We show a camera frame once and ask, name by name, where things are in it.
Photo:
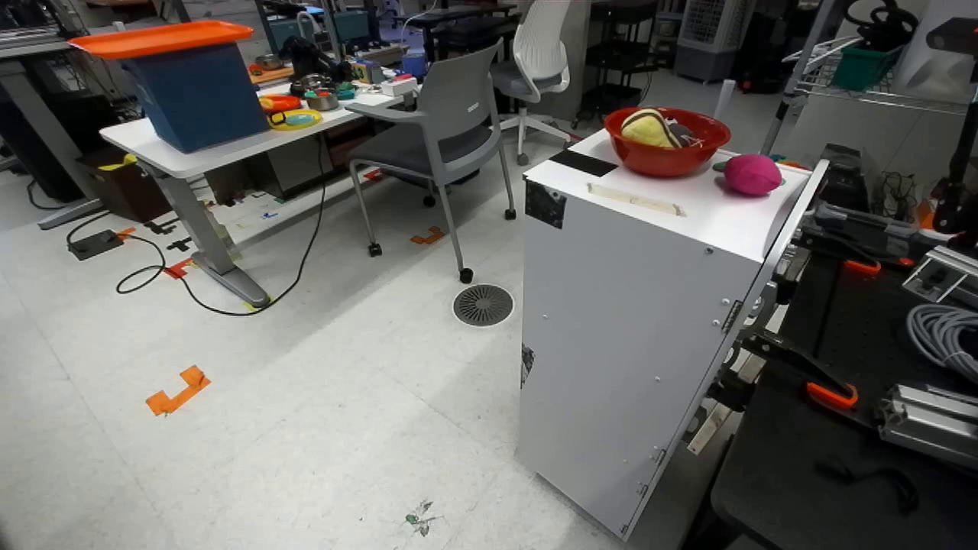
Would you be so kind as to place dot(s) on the grey mouse plushy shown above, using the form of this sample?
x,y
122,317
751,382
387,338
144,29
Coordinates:
x,y
690,133

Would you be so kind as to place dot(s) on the red plastic bowl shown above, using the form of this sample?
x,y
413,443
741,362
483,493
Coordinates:
x,y
667,156

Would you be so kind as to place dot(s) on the white toy kitchen unit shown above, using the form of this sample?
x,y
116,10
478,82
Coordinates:
x,y
620,338

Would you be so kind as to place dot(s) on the beige tape strip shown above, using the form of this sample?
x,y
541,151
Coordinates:
x,y
637,198

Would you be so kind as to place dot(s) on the grey office chair with casters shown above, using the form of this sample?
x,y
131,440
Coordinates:
x,y
459,112

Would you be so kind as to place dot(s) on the yellow brown-striped plush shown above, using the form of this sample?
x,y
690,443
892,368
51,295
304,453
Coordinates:
x,y
645,128

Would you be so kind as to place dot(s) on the white swivel chair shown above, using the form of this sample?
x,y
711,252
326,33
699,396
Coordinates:
x,y
538,57

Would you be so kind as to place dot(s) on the magenta radish plush green leaves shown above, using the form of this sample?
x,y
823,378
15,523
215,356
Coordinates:
x,y
754,176

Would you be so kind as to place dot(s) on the white office desk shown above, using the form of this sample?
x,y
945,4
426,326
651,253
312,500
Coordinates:
x,y
192,154

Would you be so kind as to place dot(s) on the orange L-shaped floor tape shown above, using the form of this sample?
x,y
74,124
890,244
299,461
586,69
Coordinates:
x,y
176,392

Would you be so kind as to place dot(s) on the blue bin with orange lid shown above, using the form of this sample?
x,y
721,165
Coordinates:
x,y
192,95

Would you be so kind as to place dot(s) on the green waste bin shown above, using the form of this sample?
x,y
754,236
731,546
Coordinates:
x,y
865,65

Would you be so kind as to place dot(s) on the silver aluminium extrusion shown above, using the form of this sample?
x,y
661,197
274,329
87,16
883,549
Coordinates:
x,y
934,417

